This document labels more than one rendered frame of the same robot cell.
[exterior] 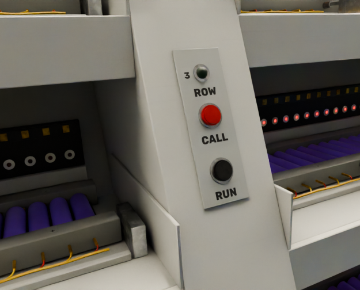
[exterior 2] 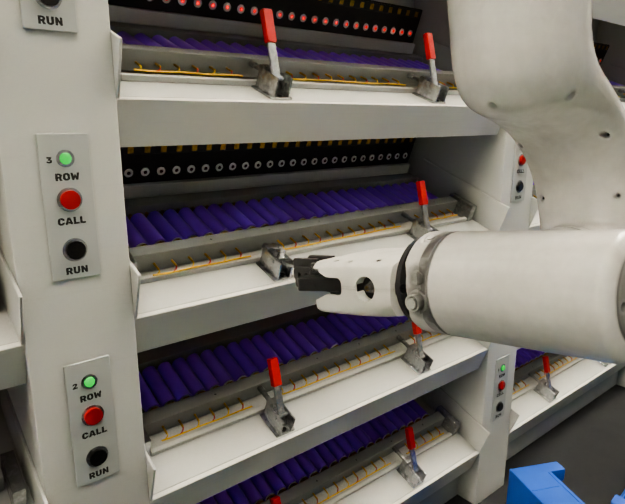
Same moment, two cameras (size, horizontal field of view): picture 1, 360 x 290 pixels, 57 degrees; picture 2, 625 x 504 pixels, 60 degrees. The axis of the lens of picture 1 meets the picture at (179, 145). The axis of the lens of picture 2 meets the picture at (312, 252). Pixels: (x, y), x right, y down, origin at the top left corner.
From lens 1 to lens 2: 0.76 m
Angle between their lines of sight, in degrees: 23
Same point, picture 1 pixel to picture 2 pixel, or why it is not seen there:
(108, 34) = not seen: hidden behind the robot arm
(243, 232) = (518, 215)
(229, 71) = not seen: hidden behind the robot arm
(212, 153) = (518, 177)
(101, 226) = (451, 203)
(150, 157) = (492, 174)
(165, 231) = (495, 209)
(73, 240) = (441, 208)
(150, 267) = (477, 225)
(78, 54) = (487, 123)
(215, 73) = not seen: hidden behind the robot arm
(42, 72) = (474, 130)
